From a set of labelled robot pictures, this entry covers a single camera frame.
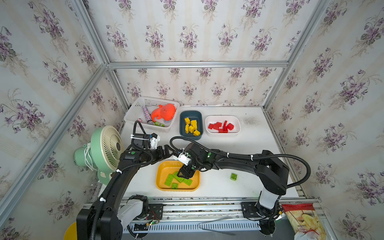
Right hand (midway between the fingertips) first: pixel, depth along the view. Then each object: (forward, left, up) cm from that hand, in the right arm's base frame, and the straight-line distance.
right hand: (183, 168), depth 80 cm
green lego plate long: (-5, -2, -6) cm, 8 cm away
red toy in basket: (+40, +15, +2) cm, 43 cm away
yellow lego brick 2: (+36, -5, -5) cm, 37 cm away
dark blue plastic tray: (+43, -8, -4) cm, 44 cm away
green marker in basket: (+35, +22, -5) cm, 42 cm away
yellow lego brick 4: (+27, -7, -5) cm, 28 cm away
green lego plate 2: (-3, +5, -4) cm, 7 cm away
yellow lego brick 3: (+29, -3, -3) cm, 30 cm away
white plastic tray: (+35, -26, -7) cm, 44 cm away
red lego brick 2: (+35, -22, -7) cm, 42 cm away
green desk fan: (-3, +33, +23) cm, 40 cm away
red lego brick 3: (+34, -31, -5) cm, 46 cm away
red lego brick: (+35, -17, -7) cm, 39 cm away
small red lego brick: (+36, -27, -7) cm, 45 cm away
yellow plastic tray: (+2, +12, -6) cm, 13 cm away
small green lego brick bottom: (-1, -28, -7) cm, 29 cm away
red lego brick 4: (+31, -27, -6) cm, 41 cm away
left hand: (+5, +8, +6) cm, 11 cm away
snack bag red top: (-23, -56, -2) cm, 61 cm away
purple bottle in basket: (+42, +30, -2) cm, 52 cm away
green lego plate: (-5, +8, -6) cm, 11 cm away
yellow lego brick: (+38, 0, -4) cm, 38 cm away
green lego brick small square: (-8, +5, -6) cm, 11 cm away
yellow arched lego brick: (+31, 0, -5) cm, 31 cm away
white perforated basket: (+41, +39, 0) cm, 57 cm away
